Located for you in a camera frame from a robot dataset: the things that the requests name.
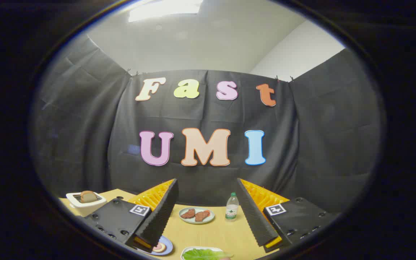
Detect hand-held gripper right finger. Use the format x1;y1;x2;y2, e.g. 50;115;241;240
236;178;338;253

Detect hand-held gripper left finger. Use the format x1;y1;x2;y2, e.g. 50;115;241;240
82;178;179;253

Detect green lettuce leaf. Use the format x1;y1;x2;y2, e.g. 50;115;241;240
183;248;234;260

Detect clear plastic water bottle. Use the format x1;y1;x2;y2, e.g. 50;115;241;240
225;192;239;221

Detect blue round plate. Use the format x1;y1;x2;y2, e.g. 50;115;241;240
136;235;174;256

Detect pale green oval plate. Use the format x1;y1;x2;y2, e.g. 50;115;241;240
178;207;216;225

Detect white square plate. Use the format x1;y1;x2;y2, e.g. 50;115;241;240
181;246;230;260

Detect white toaster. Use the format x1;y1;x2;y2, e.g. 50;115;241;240
66;191;107;217

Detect black backdrop cloth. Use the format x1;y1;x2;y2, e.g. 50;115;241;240
31;34;384;213

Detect ceiling light panel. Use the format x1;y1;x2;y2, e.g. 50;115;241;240
128;0;204;23

